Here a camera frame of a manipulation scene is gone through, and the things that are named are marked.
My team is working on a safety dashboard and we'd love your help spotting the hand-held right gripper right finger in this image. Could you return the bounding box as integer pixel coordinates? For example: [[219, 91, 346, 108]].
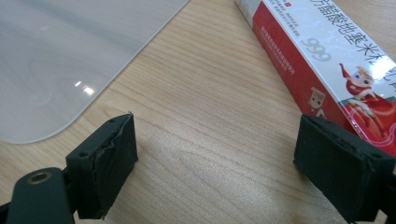
[[292, 113, 396, 223]]

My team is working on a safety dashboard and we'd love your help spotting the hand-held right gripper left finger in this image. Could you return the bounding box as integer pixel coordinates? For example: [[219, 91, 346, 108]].
[[65, 112, 139, 220]]

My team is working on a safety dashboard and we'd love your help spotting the red and white medicine box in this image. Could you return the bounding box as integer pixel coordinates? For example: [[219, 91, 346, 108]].
[[233, 0, 396, 158]]

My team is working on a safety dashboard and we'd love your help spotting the clear plastic storage box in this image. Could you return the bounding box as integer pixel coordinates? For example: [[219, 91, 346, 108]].
[[0, 0, 191, 145]]

